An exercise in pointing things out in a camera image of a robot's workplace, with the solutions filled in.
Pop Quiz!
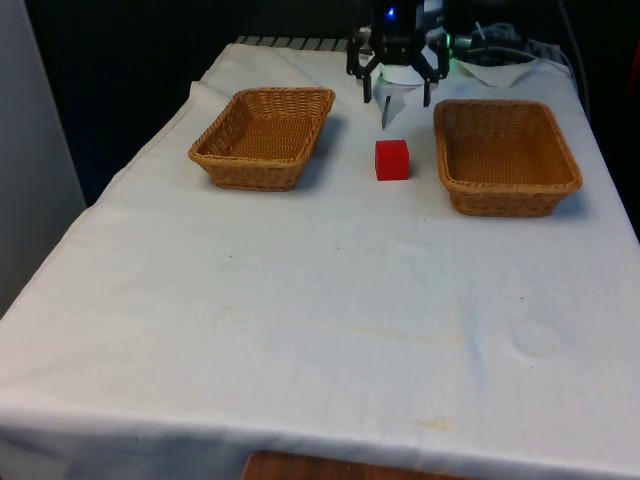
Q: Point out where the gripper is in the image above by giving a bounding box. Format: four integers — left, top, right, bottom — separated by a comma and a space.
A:
345, 0, 450, 108

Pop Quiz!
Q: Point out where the red cube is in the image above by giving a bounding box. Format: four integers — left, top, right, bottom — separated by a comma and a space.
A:
374, 139, 412, 182

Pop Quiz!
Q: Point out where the wicker basket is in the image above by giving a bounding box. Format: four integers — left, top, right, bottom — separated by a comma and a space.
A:
432, 98, 584, 218
188, 87, 337, 193

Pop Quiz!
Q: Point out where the pale grey cabinet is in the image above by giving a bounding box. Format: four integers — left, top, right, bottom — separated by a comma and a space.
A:
0, 0, 87, 321

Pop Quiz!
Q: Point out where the grey cable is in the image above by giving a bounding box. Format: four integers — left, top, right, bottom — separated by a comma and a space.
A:
559, 0, 589, 99

